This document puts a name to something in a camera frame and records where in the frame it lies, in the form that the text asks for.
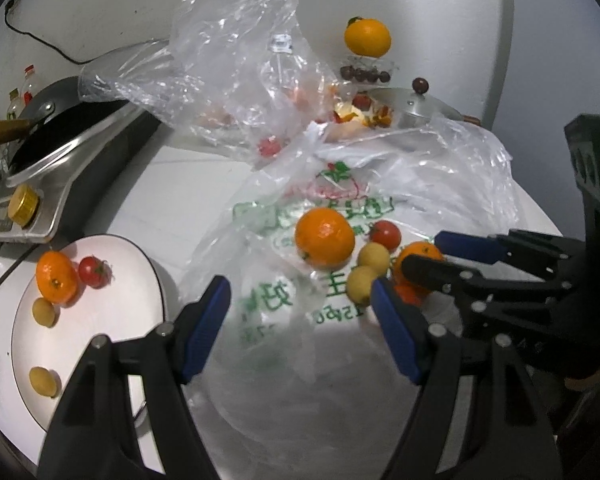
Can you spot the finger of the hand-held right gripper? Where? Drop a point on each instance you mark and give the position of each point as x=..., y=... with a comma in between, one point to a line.
x=465, y=246
x=430, y=270

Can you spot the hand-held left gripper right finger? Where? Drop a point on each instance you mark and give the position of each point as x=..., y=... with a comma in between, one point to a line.
x=395, y=330

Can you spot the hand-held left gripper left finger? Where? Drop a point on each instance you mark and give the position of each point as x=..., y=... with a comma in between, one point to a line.
x=205, y=325

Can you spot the mandarin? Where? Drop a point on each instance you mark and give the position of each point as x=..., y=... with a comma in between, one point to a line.
x=325, y=237
x=422, y=251
x=55, y=276

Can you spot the small yellow fruit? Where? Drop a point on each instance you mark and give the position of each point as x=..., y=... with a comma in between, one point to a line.
x=45, y=311
x=44, y=381
x=372, y=256
x=362, y=284

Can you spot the cherry tomato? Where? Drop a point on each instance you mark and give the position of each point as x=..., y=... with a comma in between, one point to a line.
x=362, y=100
x=385, y=235
x=269, y=146
x=94, y=271

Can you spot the white plate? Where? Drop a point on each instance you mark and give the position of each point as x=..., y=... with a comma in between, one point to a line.
x=115, y=320

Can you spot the printed plastic bag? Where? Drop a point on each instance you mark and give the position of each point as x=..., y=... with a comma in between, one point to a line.
x=290, y=360

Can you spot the person's right hand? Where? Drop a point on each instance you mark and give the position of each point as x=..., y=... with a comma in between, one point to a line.
x=587, y=383

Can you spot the steel lid with brown knob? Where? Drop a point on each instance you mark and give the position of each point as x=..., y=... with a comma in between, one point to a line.
x=420, y=107

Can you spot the orange peel pile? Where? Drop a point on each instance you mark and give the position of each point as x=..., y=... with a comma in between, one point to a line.
x=352, y=112

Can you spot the silver induction cooker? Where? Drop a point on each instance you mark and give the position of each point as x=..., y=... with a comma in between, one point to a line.
x=80, y=175

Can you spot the clear container of dates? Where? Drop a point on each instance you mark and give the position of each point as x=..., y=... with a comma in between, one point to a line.
x=367, y=74

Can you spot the black stick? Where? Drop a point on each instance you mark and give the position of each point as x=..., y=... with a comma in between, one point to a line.
x=10, y=275

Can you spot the white door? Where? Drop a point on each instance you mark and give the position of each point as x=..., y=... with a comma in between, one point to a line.
x=555, y=60

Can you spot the large orange with stem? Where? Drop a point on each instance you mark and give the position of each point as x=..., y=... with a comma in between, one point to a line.
x=367, y=36

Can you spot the clear crumpled plastic bag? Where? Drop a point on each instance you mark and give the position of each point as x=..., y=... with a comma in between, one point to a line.
x=220, y=60

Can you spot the dark glass oil bottle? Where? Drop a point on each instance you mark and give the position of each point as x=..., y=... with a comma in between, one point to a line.
x=14, y=107

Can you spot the red capped bottle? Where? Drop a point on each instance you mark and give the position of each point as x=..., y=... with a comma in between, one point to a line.
x=29, y=90

